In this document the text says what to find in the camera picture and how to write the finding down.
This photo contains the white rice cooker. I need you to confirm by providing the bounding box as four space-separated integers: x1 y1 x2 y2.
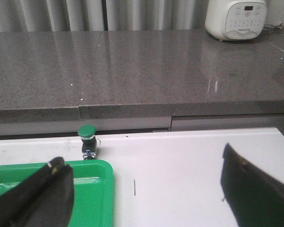
205 0 267 41

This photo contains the green plastic tray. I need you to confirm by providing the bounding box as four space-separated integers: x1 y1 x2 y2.
0 160 114 227

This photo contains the grey stone counter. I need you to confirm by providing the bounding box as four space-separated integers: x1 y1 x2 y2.
0 29 284 136

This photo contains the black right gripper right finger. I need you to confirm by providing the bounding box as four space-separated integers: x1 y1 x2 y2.
221 144 284 227

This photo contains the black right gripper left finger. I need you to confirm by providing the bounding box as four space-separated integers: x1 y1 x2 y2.
0 157 74 227

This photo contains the green mushroom push button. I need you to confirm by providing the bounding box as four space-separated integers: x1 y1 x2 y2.
78 125 97 160

